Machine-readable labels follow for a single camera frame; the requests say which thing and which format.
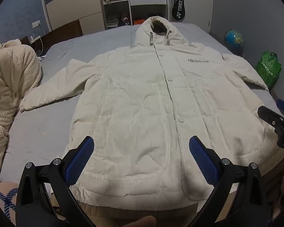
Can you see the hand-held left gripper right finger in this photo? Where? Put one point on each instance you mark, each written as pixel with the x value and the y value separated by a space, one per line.
pixel 202 160

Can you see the wooden headboard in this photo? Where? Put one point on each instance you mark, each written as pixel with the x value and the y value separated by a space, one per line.
pixel 61 32

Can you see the bed with grey sheet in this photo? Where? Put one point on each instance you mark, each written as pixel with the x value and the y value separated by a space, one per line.
pixel 52 115

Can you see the green shopping bag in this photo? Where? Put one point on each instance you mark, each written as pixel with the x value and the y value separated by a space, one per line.
pixel 268 68

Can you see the white door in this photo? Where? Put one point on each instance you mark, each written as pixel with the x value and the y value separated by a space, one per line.
pixel 198 4

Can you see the blue globe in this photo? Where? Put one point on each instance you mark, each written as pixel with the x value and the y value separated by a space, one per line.
pixel 233 39

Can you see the stack of folded clothes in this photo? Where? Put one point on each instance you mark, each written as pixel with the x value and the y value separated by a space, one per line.
pixel 113 21

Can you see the white hooded jacket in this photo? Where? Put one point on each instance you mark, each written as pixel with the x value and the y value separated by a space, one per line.
pixel 144 99

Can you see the beige sliding wardrobe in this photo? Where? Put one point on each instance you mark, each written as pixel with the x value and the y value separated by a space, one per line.
pixel 71 4

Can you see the open wardrobe shelving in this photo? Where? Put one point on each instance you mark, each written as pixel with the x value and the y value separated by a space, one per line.
pixel 116 9

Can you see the black racket bag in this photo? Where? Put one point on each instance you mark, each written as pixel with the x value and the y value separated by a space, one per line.
pixel 178 9

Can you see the person's leg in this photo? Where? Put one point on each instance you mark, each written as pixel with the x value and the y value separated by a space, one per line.
pixel 4 198

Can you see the dark shoe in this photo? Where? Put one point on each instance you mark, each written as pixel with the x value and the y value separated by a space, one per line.
pixel 125 19

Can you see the cream fleece blanket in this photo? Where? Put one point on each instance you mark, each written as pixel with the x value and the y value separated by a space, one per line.
pixel 9 80

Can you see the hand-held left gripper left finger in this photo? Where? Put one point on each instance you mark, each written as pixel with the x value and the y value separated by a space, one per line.
pixel 80 156

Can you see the white wall socket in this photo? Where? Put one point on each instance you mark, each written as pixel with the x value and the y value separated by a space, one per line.
pixel 36 24

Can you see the orange item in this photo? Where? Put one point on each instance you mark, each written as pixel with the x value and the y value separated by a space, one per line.
pixel 138 21

